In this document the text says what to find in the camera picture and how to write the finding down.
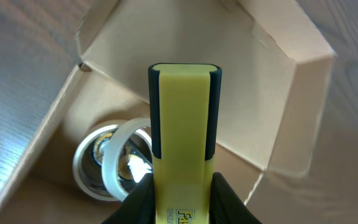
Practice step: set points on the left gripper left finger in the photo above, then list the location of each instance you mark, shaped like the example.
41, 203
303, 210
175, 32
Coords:
139, 205

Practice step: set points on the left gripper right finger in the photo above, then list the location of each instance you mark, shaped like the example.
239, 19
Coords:
225, 207

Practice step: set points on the clear tape roll red-print core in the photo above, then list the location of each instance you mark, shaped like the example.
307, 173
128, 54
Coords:
110, 163

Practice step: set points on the white-core clear tape roll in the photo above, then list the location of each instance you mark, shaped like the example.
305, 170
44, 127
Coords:
87, 172

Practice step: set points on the yellow highlighter marker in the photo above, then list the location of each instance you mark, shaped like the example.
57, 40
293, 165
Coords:
184, 106

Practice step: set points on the cardboard box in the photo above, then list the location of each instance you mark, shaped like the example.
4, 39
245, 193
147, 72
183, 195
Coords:
276, 68

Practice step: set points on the yellow correction tape dispenser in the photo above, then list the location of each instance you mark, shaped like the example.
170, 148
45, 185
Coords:
124, 169

